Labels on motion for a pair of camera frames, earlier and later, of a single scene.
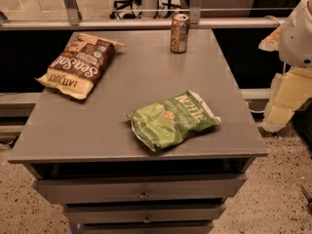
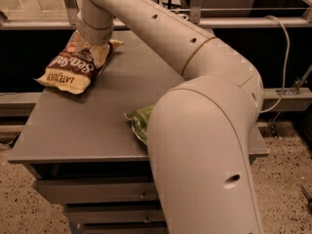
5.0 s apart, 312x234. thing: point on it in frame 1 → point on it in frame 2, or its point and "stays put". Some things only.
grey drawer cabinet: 82,153 stays put
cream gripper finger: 271,43 → 97,37
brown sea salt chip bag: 80,64 stays put
